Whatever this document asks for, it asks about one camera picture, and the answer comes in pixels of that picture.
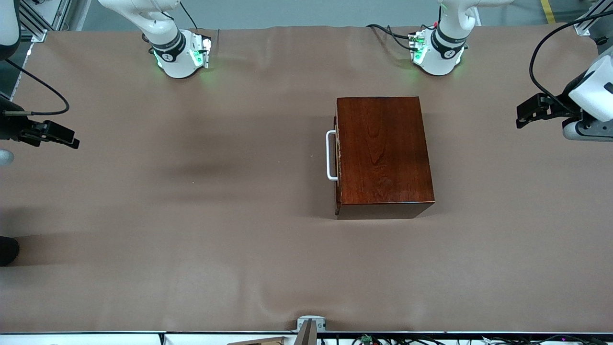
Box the black arm base cable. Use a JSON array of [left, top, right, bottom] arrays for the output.
[[179, 0, 198, 30], [366, 23, 417, 51]]

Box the black rounded object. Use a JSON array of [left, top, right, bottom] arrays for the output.
[[0, 236, 20, 267]]

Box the white table edge rail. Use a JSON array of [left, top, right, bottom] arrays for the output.
[[0, 331, 613, 345]]

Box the light wood drawer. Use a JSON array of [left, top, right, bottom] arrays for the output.
[[334, 115, 341, 216]]

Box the brown table cover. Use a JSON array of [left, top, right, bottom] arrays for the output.
[[0, 23, 613, 334]]

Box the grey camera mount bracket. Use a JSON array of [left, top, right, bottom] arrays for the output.
[[293, 315, 327, 345]]

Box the aluminium extrusion frame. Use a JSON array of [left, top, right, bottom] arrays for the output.
[[573, 0, 613, 36], [19, 0, 91, 43]]

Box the brown cardboard piece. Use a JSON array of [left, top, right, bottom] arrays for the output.
[[227, 336, 288, 345]]

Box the white metal drawer handle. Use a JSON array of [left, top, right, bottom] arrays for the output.
[[326, 130, 339, 182]]

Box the dark brown wooden cabinet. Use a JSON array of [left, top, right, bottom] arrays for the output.
[[335, 96, 435, 220]]

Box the tangled black cable bundle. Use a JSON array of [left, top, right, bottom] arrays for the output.
[[318, 333, 613, 345]]

